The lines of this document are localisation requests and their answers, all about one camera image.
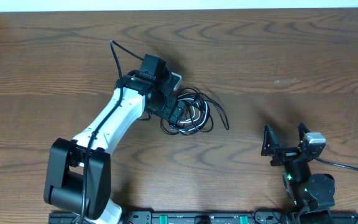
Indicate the clear tape piece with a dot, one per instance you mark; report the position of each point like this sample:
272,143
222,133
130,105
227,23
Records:
289,81

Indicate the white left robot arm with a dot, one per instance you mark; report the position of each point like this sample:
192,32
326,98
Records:
78,176

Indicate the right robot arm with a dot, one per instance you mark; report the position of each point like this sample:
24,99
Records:
313,194

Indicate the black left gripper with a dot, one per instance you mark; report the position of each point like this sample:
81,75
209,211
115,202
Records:
167,112

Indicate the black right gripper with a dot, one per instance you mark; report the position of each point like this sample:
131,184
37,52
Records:
286,154

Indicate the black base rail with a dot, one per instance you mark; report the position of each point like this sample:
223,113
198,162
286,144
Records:
262,216

